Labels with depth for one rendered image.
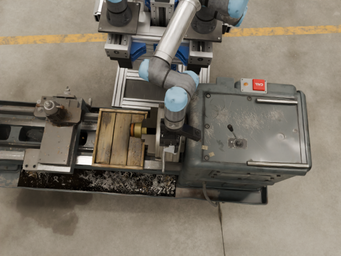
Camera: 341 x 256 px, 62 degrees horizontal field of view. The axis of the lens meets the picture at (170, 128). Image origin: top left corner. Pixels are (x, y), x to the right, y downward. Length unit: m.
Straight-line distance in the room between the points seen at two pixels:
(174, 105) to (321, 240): 2.19
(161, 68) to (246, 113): 0.57
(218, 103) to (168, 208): 1.35
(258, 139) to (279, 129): 0.12
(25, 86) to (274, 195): 2.56
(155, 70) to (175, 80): 0.08
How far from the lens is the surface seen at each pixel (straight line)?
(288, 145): 1.47
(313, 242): 2.86
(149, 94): 2.59
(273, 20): 3.51
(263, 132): 1.44
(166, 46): 1.08
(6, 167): 2.28
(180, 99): 0.94
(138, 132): 1.51
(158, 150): 1.42
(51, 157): 1.73
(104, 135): 1.77
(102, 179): 2.06
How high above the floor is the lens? 2.55
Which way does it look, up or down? 72 degrees down
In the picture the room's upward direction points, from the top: 5 degrees clockwise
